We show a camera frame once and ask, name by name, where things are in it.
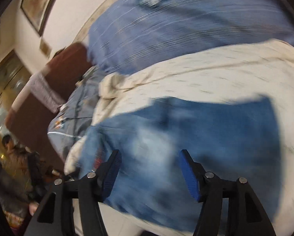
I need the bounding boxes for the brown wooden headboard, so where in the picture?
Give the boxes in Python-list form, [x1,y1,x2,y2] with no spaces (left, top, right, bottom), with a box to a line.
[5,42,92,170]

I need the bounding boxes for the blue denim jeans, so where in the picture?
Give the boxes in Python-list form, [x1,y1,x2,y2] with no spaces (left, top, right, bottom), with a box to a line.
[78,96,282,231]

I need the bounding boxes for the grey cloth on headboard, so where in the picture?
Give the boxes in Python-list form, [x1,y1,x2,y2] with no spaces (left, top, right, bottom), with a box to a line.
[28,73,65,113]

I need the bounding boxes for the cream leaf-print quilt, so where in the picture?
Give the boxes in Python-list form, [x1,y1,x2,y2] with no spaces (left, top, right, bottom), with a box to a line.
[63,39,294,236]

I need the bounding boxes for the person in brown jacket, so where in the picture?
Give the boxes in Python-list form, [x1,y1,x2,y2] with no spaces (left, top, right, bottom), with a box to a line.
[2,134,47,203]

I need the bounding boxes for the framed wall picture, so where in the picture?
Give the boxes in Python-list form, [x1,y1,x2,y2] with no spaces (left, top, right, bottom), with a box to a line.
[20,0,56,36]

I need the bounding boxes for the blue plaid duvet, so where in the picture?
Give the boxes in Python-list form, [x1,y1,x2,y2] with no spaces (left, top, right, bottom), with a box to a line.
[87,0,294,75]

